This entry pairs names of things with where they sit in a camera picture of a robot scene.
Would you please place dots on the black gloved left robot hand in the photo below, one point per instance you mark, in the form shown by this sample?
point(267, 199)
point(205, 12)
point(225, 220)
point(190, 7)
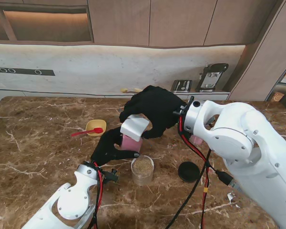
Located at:
point(105, 149)

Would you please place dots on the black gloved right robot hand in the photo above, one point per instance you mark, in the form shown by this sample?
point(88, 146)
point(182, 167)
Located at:
point(159, 105)

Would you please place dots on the red plastic measuring spoon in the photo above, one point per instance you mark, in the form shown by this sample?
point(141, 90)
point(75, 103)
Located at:
point(85, 132)

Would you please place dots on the pink container with white lid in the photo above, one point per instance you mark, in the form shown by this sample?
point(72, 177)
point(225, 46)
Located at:
point(131, 144)

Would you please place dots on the white square container lid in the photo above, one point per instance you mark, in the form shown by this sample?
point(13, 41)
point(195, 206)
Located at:
point(134, 127)

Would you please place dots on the clear jar of grain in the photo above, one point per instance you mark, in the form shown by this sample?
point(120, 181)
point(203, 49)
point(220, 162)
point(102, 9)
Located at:
point(142, 169)

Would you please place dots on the pink plastic measuring cup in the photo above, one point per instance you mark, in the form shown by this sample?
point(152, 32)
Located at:
point(196, 140)

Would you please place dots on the black round jar lid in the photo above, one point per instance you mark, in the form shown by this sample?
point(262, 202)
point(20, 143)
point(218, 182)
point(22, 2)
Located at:
point(188, 171)

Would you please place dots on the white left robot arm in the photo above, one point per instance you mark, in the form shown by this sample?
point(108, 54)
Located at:
point(66, 200)

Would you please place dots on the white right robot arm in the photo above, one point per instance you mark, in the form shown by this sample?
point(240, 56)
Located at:
point(248, 148)

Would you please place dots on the wooden cutting board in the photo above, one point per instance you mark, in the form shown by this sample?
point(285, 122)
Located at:
point(137, 91)

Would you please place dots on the yellow plastic bowl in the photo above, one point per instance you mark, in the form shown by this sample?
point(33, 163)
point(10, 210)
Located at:
point(95, 124)

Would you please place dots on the yellow fruit piece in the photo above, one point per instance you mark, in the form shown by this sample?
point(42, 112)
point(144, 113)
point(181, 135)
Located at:
point(124, 90)
point(137, 90)

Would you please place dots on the black silver toaster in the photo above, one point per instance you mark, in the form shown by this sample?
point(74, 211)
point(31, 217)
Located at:
point(181, 86)

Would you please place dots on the black espresso machine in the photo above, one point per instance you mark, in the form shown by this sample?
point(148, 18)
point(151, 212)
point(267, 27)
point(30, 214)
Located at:
point(211, 76)

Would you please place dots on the tall wooden cabinet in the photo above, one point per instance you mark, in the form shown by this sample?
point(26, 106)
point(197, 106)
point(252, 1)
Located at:
point(257, 59)

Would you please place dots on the round wooden ornament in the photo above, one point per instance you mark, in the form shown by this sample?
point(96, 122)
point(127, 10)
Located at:
point(277, 96)

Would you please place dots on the lit open shelf niche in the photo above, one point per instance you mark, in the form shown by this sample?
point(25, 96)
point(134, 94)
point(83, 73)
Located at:
point(38, 23)

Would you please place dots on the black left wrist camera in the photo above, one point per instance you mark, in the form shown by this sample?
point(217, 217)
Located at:
point(112, 177)

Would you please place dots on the wooden wall cabinets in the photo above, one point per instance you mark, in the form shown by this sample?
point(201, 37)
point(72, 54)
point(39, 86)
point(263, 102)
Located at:
point(157, 21)

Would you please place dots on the black wall control panel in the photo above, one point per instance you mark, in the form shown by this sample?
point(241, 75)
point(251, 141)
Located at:
point(21, 71)

